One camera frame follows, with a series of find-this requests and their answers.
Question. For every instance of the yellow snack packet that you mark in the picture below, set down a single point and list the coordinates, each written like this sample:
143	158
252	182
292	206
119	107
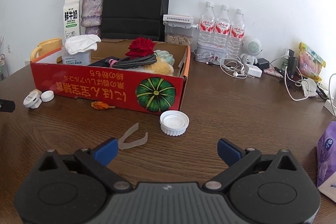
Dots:
311	61

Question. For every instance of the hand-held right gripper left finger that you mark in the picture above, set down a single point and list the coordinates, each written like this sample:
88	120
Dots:
106	150

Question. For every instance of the red artificial rose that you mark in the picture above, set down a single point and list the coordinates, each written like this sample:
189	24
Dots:
140	47

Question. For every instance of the white tissue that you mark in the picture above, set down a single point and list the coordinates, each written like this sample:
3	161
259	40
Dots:
81	44

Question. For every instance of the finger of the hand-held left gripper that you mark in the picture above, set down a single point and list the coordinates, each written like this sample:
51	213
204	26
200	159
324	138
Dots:
6	106

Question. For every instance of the red cardboard box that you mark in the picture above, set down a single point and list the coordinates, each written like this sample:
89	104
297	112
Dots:
105	90

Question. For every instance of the small green bottle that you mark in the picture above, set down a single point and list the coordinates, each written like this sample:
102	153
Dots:
284	63

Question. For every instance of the clear plastic tweezers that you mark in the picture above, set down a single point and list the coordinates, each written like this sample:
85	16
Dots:
131	145

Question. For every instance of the purple tissue pack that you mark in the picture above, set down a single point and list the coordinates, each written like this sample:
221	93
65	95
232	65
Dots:
328	158

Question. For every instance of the navy fabric pouch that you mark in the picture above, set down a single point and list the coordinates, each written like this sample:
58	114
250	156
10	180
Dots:
98	63

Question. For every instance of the white face mask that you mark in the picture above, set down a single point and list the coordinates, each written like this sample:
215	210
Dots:
309	87

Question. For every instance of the white ribbed bottle cap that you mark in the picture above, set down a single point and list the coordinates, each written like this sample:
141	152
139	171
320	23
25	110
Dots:
174	130

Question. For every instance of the black power adapter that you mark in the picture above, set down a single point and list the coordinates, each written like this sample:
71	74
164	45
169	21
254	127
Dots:
263	63

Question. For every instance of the white charger block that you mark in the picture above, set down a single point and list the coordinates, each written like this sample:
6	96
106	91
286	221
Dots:
253	70

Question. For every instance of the grey printed tin box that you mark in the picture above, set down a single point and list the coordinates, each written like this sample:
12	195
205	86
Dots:
210	54

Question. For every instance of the white round device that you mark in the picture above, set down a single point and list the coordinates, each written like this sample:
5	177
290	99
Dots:
30	100

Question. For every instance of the green plastic bag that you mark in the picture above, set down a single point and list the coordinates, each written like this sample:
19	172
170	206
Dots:
165	56

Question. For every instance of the small white cap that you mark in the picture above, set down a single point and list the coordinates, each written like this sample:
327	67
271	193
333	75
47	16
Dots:
47	96

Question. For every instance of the white milk carton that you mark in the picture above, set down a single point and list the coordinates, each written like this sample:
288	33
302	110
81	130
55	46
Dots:
71	19

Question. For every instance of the white robot toy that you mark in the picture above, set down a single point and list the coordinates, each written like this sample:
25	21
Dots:
252	47

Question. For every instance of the orange wrapped lollipop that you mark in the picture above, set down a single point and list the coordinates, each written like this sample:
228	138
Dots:
99	106

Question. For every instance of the white yellow plush sheep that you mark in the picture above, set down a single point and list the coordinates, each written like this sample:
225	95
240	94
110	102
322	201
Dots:
160	67

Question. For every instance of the yellow mug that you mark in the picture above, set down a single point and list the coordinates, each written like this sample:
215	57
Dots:
50	45

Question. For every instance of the clear cotton swab box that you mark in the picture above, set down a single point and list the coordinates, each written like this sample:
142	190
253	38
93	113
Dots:
76	59

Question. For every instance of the clear seed container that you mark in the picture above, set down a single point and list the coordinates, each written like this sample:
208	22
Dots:
178	37

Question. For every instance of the pink patterned flat case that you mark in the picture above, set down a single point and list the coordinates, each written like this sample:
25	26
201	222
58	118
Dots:
270	71

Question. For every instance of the black upright device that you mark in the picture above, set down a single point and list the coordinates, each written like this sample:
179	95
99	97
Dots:
292	64

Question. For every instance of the white power strip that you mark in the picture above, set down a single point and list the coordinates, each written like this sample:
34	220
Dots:
331	107

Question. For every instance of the white wall outlet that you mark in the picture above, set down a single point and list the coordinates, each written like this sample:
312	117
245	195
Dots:
9	47

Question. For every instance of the clear water bottle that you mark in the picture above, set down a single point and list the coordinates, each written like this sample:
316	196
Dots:
222	27
237	32
206	24

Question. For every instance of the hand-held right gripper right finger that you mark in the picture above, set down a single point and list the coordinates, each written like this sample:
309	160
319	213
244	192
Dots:
229	151

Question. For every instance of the purple textured vase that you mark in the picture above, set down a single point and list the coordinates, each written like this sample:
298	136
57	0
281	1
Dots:
92	11

